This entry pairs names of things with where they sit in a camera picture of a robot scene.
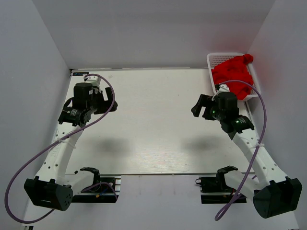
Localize black label sticker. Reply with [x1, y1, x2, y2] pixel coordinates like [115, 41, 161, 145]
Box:
[72, 72, 89, 76]

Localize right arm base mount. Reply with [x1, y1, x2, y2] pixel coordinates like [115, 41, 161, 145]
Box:
[195, 176, 235, 204]

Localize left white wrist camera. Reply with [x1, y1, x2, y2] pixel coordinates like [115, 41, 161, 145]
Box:
[83, 75, 101, 91]

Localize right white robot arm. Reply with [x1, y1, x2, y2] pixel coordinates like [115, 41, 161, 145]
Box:
[191, 92, 302, 219]

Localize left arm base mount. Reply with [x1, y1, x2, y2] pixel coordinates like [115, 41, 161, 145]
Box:
[72, 176, 121, 204]

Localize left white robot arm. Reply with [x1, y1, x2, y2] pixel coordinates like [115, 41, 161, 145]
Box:
[24, 82, 117, 211]

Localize red t shirts in basket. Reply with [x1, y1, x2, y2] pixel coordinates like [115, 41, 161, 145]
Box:
[212, 54, 254, 100]

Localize white plastic basket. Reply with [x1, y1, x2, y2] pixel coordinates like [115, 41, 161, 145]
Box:
[207, 53, 260, 101]

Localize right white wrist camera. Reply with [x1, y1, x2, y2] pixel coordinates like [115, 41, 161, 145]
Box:
[212, 84, 230, 101]

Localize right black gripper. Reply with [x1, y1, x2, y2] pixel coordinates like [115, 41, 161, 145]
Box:
[191, 94, 225, 122]

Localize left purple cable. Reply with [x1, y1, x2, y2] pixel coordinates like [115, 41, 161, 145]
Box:
[4, 73, 116, 224]

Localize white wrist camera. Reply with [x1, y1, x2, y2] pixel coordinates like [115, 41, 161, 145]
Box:
[83, 75, 101, 91]
[212, 84, 230, 101]

